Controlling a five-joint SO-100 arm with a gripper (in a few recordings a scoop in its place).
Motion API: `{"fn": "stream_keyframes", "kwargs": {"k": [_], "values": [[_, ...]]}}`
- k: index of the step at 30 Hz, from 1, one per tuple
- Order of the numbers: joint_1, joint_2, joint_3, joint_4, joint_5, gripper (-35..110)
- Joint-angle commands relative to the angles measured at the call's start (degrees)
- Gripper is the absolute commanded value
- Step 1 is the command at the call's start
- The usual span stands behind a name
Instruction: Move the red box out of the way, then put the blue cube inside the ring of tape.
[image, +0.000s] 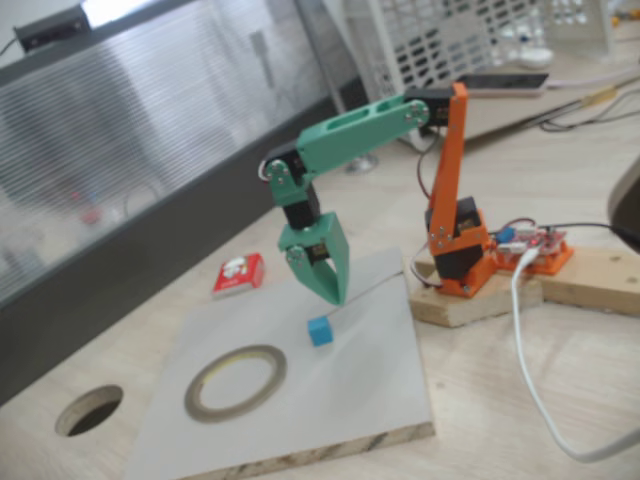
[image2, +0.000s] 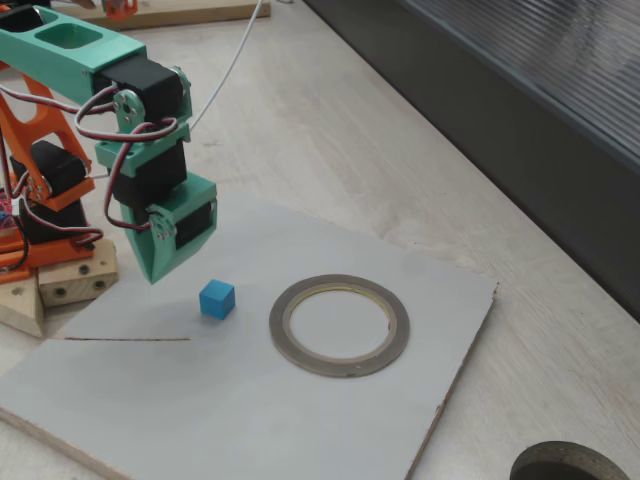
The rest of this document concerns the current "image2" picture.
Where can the blue cube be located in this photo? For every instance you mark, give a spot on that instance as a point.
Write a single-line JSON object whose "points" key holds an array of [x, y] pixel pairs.
{"points": [[216, 300]]}

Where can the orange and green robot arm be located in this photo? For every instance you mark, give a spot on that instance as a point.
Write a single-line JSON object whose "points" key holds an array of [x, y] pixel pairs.
{"points": [[60, 65]]}

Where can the wooden base block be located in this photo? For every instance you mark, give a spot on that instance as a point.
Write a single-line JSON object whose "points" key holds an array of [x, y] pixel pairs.
{"points": [[75, 280]]}

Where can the wooden wedge block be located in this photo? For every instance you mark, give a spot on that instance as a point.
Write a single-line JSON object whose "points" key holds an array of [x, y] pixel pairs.
{"points": [[22, 310]]}

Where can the orange printed part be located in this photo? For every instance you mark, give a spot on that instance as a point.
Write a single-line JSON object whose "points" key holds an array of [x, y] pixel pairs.
{"points": [[120, 10]]}

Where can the light grey board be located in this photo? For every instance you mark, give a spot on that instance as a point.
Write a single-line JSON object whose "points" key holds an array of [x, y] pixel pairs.
{"points": [[300, 425]]}

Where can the ribbed translucent partition panel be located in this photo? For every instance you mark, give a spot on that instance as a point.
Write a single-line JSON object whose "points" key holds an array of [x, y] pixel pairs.
{"points": [[500, 100]]}

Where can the red controller circuit board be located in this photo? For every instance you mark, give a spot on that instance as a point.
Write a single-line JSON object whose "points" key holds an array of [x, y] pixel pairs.
{"points": [[4, 205]]}

